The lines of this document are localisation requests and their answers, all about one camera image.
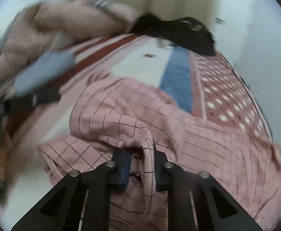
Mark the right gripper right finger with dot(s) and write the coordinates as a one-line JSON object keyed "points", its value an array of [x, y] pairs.
{"points": [[162, 178]]}

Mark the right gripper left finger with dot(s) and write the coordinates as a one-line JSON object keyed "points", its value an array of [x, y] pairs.
{"points": [[120, 178]]}

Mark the pink checked pants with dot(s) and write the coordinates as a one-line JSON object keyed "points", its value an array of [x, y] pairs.
{"points": [[120, 112]]}

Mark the black clothing pile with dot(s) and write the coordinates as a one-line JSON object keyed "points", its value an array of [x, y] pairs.
{"points": [[186, 32]]}

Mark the person's left hand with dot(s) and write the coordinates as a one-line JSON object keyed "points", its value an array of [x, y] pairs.
{"points": [[6, 147]]}

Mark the grey blue folded cloth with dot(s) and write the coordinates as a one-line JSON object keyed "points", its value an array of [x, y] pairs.
{"points": [[45, 69]]}

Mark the patterned fleece bed blanket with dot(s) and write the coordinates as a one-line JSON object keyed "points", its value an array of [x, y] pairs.
{"points": [[217, 94]]}

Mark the pink quilted duvet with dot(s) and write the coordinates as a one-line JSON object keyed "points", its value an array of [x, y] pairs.
{"points": [[54, 25]]}

